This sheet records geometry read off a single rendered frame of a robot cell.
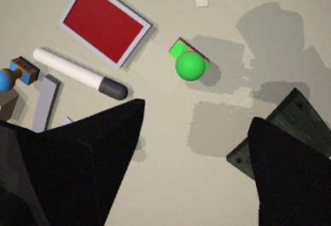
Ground brown date stamp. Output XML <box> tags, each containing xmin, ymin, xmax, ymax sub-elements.
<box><xmin>0</xmin><ymin>56</ymin><xmax>41</xmax><ymax>91</ymax></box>

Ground tan cardboard box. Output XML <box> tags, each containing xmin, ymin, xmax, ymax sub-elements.
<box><xmin>0</xmin><ymin>88</ymin><xmax>20</xmax><ymax>122</ymax></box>

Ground white cylinder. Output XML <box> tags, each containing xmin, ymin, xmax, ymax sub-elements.
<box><xmin>33</xmin><ymin>47</ymin><xmax>128</xmax><ymax>101</ymax></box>

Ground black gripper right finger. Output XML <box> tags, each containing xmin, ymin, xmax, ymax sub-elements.
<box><xmin>247</xmin><ymin>116</ymin><xmax>331</xmax><ymax>226</ymax></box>

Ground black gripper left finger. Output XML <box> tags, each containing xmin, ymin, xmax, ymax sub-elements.
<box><xmin>0</xmin><ymin>98</ymin><xmax>146</xmax><ymax>226</ymax></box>

